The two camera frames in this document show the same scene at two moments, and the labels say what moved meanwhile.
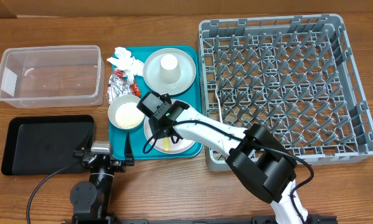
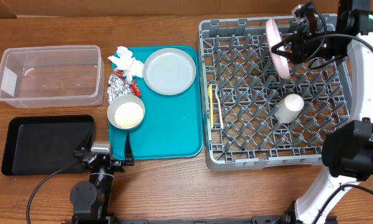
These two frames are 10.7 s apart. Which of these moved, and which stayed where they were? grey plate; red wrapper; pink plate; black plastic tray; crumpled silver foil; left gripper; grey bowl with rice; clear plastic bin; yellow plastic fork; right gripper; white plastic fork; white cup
Moved: yellow plastic fork; white cup; pink plate; right gripper
Stayed: black plastic tray; white plastic fork; grey plate; clear plastic bin; left gripper; grey bowl with rice; red wrapper; crumpled silver foil
